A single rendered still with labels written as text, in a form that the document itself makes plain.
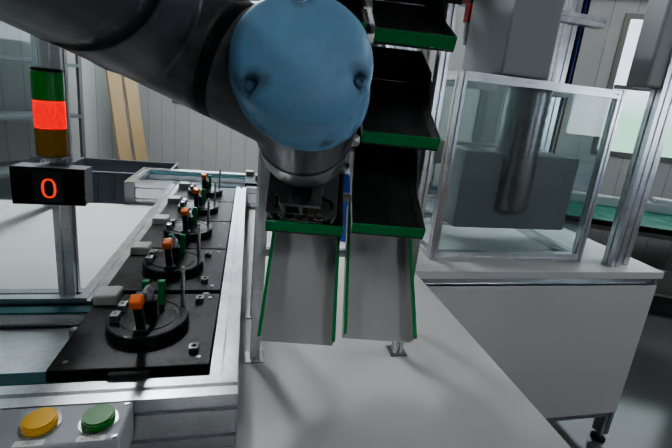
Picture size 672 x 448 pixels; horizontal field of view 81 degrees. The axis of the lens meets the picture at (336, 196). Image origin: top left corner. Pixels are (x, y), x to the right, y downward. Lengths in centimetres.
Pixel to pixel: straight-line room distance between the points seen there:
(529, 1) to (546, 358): 138
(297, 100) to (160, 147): 552
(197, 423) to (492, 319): 122
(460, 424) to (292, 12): 78
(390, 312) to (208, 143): 464
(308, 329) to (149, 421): 28
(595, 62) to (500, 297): 330
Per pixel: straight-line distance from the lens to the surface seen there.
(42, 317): 101
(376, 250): 84
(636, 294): 209
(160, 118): 566
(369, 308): 80
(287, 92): 19
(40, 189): 91
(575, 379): 212
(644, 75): 189
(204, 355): 76
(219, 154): 521
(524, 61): 167
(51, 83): 88
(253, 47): 21
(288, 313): 76
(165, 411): 73
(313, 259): 80
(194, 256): 109
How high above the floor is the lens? 142
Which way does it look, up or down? 14 degrees down
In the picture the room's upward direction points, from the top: 6 degrees clockwise
